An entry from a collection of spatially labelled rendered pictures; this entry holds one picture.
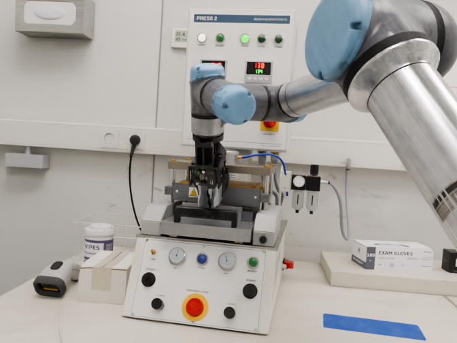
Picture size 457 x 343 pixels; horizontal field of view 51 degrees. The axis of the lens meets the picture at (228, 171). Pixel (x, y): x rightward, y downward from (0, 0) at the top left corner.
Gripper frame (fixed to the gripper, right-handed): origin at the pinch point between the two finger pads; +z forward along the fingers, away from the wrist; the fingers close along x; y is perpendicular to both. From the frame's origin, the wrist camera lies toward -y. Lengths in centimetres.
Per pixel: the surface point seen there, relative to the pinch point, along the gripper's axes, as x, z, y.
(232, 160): 2.7, -6.7, -15.3
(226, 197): 3.0, -0.8, -5.0
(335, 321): 32.1, 24.4, 7.0
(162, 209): -12.0, 0.7, 1.7
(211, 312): 3.8, 16.7, 18.6
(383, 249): 48, 28, -35
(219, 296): 5.3, 14.0, 15.9
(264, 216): 13.5, 0.4, 1.1
